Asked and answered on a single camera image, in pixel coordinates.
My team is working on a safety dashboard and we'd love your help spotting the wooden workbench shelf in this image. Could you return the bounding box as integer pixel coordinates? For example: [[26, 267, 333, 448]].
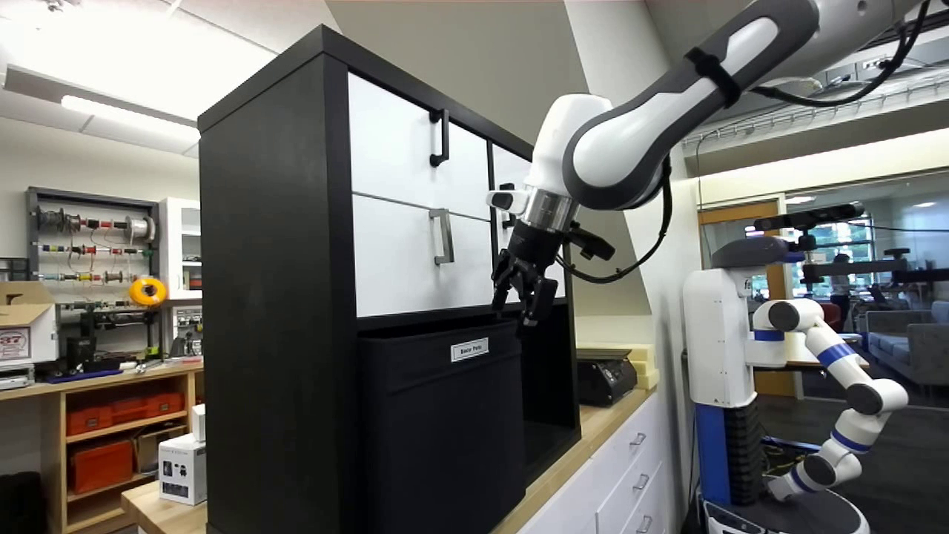
[[0, 357, 204, 534]]

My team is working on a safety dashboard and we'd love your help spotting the white and blue mobile robot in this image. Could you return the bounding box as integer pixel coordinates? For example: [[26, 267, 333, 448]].
[[679, 234, 913, 534]]

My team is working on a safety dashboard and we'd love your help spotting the flat red toolbox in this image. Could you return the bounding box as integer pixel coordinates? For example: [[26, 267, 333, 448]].
[[65, 385, 189, 440]]

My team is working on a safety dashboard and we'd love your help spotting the yellow spool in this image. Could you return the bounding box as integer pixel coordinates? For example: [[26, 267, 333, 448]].
[[127, 274, 171, 313]]

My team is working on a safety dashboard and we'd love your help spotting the tall red toolbox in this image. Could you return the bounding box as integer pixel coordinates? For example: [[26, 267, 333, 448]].
[[69, 440, 139, 497]]

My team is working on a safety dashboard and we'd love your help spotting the low wooden table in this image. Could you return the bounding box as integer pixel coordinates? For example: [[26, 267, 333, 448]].
[[118, 480, 210, 534]]

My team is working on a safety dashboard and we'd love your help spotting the white wall shelf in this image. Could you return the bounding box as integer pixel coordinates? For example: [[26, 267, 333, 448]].
[[163, 197, 204, 302]]

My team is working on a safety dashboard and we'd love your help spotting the grey tool wall rack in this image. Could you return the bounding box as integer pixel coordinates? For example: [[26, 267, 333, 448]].
[[25, 185, 167, 290]]

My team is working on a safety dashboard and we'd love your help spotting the white cardboard box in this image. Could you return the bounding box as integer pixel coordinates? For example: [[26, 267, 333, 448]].
[[0, 301, 59, 378]]

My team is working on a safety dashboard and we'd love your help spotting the white drawer with silver handle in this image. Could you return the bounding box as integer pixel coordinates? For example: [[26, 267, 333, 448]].
[[349, 194, 502, 321]]

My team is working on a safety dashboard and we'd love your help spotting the black device on counter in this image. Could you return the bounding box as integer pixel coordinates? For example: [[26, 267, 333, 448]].
[[575, 348, 641, 409]]

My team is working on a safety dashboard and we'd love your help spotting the small white box device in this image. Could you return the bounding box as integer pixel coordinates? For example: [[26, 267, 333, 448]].
[[158, 430, 210, 508]]

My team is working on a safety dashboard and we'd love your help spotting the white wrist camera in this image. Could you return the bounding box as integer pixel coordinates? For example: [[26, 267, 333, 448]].
[[486, 185, 524, 215]]

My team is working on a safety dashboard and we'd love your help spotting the black cabinet shelf unit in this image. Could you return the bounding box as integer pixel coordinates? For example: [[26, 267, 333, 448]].
[[197, 23, 584, 534]]

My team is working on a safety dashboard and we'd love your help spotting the white drawer with black handle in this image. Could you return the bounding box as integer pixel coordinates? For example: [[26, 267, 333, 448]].
[[345, 71, 496, 224]]

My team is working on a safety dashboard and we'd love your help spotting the black fabric drawer bin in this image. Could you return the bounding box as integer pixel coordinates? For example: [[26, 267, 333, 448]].
[[355, 313, 529, 534]]

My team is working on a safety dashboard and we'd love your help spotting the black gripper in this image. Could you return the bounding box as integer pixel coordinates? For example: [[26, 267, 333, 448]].
[[490, 219, 575, 332]]

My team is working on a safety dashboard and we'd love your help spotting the white counter drawer unit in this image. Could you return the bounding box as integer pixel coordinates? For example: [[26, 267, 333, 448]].
[[515, 391, 676, 534]]

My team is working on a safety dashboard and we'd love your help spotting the yellow foam block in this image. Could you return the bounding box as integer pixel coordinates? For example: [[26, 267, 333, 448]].
[[627, 341, 662, 391]]

